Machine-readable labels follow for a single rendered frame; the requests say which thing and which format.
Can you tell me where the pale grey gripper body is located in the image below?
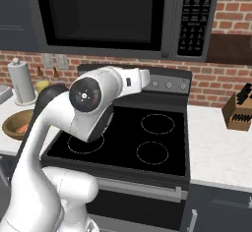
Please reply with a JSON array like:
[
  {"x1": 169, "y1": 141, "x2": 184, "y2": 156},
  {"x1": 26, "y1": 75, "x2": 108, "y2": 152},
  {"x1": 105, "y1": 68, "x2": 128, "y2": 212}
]
[{"x1": 139, "y1": 68, "x2": 152, "y2": 91}]

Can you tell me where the dark grey microwave oven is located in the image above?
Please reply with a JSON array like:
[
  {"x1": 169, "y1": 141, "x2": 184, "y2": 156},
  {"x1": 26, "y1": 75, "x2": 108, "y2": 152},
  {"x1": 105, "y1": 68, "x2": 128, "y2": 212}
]
[{"x1": 24, "y1": 0, "x2": 221, "y2": 63}]

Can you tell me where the black glass microwave door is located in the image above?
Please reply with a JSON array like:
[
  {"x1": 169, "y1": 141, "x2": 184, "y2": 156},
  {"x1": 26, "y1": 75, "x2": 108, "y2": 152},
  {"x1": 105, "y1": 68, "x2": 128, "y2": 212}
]
[{"x1": 25, "y1": 0, "x2": 175, "y2": 60}]

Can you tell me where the black oven door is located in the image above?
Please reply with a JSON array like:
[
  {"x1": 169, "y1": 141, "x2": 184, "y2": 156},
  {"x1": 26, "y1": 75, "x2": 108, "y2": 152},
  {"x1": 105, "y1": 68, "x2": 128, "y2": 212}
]
[{"x1": 84, "y1": 176, "x2": 190, "y2": 232}]

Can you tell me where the brown wooden bowl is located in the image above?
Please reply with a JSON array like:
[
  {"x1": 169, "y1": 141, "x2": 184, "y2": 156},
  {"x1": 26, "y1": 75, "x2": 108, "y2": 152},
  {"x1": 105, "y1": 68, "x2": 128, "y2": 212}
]
[{"x1": 1, "y1": 108, "x2": 35, "y2": 142}]

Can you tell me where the black glass hob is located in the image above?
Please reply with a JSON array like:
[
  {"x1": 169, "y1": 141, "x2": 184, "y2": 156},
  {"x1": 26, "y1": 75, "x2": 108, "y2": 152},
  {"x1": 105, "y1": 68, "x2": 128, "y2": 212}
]
[{"x1": 39, "y1": 63, "x2": 193, "y2": 192}]

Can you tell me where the wooden knife block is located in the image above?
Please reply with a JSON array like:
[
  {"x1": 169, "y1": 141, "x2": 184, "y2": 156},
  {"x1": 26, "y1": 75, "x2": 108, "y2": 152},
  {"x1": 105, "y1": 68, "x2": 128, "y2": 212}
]
[{"x1": 220, "y1": 83, "x2": 252, "y2": 133}]

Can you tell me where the yellow cup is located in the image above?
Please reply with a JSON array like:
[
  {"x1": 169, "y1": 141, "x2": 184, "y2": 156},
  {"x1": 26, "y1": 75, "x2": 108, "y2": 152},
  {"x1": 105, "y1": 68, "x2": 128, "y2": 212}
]
[{"x1": 34, "y1": 80, "x2": 51, "y2": 95}]

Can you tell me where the white paper towel roll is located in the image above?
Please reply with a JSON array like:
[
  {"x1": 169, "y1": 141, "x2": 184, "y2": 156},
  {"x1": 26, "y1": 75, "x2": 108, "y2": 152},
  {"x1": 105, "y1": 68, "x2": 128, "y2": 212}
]
[{"x1": 7, "y1": 57, "x2": 38, "y2": 107}]

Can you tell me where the grey worktop appliance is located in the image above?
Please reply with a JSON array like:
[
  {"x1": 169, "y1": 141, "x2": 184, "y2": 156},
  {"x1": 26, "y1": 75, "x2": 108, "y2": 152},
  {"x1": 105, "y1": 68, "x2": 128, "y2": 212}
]
[{"x1": 0, "y1": 84, "x2": 15, "y2": 105}]

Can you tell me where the dark blue base cupboard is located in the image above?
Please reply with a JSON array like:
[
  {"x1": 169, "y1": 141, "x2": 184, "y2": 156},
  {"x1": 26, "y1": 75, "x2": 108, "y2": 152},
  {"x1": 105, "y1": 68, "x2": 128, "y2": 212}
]
[
  {"x1": 179, "y1": 182, "x2": 252, "y2": 232},
  {"x1": 0, "y1": 153, "x2": 22, "y2": 210}
]

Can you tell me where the grey wall socket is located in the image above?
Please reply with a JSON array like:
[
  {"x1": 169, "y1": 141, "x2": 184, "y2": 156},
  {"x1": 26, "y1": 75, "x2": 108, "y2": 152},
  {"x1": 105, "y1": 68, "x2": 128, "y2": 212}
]
[
  {"x1": 54, "y1": 53, "x2": 69, "y2": 71},
  {"x1": 41, "y1": 52, "x2": 54, "y2": 70}
]

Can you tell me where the dark wooden wall shelf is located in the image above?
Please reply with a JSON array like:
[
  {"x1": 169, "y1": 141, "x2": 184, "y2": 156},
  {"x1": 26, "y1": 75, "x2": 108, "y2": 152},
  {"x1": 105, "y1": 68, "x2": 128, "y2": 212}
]
[{"x1": 206, "y1": 0, "x2": 252, "y2": 66}]

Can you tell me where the silver oven door handle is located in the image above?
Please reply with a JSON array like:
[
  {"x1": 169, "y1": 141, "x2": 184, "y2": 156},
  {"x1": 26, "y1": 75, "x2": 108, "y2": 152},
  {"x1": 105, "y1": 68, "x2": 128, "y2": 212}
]
[{"x1": 94, "y1": 176, "x2": 183, "y2": 203}]

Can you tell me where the dark blue wall cupboard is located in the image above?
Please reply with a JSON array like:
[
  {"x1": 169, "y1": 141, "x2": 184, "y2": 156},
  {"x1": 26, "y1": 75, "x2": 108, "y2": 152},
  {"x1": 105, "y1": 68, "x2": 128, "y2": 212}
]
[{"x1": 0, "y1": 0, "x2": 37, "y2": 52}]

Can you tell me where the silver cupboard handle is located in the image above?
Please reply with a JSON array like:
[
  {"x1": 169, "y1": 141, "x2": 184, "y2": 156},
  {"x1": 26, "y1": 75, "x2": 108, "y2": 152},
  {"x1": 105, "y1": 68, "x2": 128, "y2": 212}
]
[{"x1": 186, "y1": 208, "x2": 199, "y2": 232}]

